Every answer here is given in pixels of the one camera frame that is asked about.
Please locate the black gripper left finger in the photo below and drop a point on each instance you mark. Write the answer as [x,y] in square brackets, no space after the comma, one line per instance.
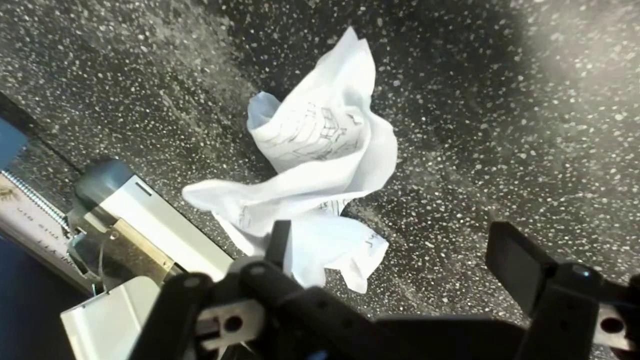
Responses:
[293,321]

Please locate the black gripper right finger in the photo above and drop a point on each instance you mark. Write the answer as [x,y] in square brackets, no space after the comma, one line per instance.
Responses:
[567,313]

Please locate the white paper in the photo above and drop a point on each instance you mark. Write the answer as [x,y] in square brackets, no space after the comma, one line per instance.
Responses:
[321,141]

